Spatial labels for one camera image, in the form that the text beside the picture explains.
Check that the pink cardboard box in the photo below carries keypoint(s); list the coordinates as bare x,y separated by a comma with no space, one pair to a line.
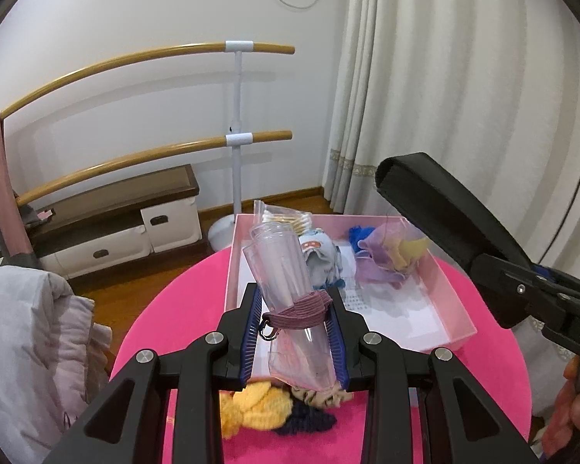
456,320

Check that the white barre stand post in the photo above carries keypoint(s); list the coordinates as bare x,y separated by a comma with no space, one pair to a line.
221,231

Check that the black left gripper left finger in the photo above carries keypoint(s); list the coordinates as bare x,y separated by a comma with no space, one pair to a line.
126,422

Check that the pink grey yoga mat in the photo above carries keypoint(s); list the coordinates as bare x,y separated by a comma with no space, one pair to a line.
14,242

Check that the blue yarn bundle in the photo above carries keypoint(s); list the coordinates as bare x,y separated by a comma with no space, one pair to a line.
356,234

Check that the wooden barre rail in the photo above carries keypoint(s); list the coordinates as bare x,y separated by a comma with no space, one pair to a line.
143,157
147,55

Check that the person right hand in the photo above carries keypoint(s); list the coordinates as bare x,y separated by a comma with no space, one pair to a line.
566,416

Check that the purple organza scarf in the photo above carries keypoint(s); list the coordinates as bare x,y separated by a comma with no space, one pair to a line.
391,253

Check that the tan fabric scrunchie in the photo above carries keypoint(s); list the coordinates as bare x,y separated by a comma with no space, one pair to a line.
332,397

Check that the navy knit scrunchie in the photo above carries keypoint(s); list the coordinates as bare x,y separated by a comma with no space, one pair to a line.
306,419

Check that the lower wooden barre rail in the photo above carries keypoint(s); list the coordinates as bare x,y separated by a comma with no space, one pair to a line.
143,157

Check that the yellow crochet piece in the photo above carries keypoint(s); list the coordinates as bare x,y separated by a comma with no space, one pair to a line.
259,406

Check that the low white drawer cabinet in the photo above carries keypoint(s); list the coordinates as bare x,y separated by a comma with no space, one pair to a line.
119,223

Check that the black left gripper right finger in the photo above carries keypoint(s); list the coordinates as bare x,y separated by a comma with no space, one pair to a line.
459,422

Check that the light blue cartoon print cloth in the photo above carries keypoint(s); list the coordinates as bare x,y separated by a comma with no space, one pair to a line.
323,259

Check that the black leather case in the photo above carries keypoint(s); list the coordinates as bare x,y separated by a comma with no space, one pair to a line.
445,210

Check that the upper wooden barre rail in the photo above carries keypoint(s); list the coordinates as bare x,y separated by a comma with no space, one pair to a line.
147,55

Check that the grey quilted blanket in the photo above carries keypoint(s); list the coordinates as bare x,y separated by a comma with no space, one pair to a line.
53,359

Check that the clear plastic bag with string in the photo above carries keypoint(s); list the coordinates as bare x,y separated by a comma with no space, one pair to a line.
293,321

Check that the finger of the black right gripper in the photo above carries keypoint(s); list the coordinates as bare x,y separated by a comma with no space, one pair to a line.
558,277
513,292

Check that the cream curtain with trim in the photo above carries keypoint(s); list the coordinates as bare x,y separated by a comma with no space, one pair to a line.
489,88

